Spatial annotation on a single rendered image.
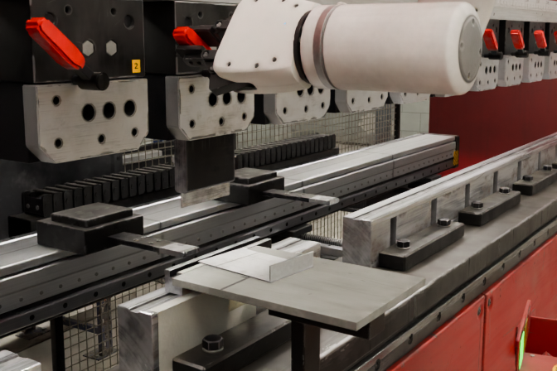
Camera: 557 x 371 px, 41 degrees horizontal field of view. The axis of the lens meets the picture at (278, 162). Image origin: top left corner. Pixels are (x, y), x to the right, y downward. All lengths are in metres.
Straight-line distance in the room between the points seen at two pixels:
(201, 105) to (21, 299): 0.40
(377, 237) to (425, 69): 0.76
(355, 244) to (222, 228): 0.25
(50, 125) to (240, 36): 0.21
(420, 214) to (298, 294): 0.73
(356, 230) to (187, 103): 0.58
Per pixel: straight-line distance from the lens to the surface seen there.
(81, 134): 0.79
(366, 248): 1.39
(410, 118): 8.81
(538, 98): 3.02
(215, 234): 1.42
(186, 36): 0.84
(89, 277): 1.21
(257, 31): 0.78
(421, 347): 1.36
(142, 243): 1.10
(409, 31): 0.68
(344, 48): 0.71
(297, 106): 1.09
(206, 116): 0.93
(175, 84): 0.89
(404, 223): 1.51
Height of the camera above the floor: 1.30
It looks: 10 degrees down
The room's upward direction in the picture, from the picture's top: straight up
